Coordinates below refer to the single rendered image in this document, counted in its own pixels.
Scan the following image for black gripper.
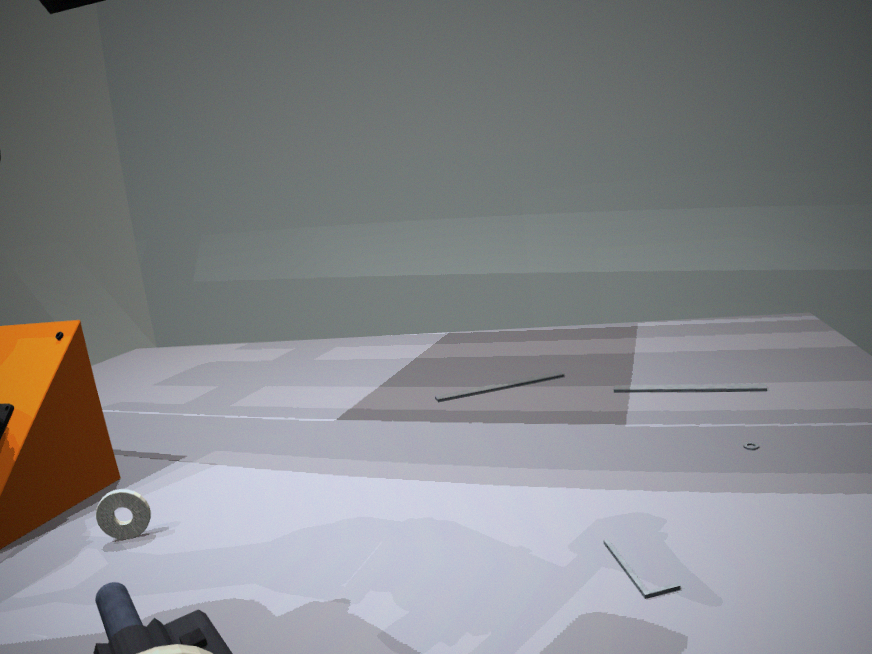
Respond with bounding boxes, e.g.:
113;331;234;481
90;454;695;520
39;0;105;14

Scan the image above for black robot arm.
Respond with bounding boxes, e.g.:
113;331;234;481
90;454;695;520
0;403;14;439

